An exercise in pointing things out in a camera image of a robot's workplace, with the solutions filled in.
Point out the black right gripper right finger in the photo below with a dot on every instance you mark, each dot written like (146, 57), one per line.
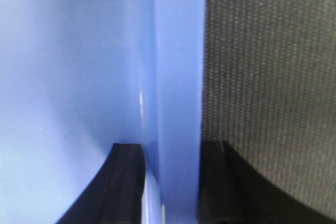
(232, 191)

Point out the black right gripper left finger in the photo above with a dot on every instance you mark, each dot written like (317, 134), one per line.
(115, 193)

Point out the blue plastic tray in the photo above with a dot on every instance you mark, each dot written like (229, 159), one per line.
(78, 76)

